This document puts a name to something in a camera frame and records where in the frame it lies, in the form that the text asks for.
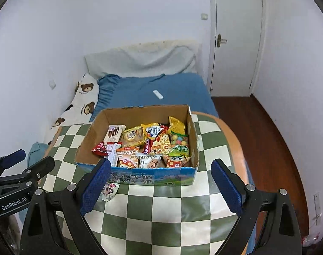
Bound clear plastic bag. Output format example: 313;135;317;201
302;234;323;247

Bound red yellow noodle packet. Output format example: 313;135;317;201
150;133;171;156

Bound light blue cushion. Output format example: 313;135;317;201
28;142;49;165

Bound white door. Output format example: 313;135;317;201
206;0;265;97

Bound white chocolate stick box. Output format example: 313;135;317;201
104;125;127;144

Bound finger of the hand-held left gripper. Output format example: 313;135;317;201
0;149;26;177
0;156;55;192

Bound small red snack packet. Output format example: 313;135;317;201
91;142;109;156

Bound green white checkered tablecloth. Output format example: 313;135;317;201
39;113;248;255

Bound green ball candy packet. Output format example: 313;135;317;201
169;131;190;158

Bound blue bed sheet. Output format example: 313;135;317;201
90;73;219;124

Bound white cookie packet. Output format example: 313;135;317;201
136;154;163;169

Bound round wooden table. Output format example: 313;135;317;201
189;111;255;255

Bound white red strip packet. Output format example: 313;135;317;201
106;142;122;166

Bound beige chips packet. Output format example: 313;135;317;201
122;126;144;146

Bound cardboard box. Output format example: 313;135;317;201
74;105;199;186

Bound white pillow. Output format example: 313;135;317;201
84;40;198;77

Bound red cartoon snack packet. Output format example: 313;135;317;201
161;155;191;168

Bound bear print pillow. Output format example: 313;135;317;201
51;74;100;129

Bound small white cartoon packet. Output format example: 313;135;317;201
101;182;119;202

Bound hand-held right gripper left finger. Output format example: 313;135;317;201
19;158;112;255

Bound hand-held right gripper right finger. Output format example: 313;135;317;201
211;159;303;255

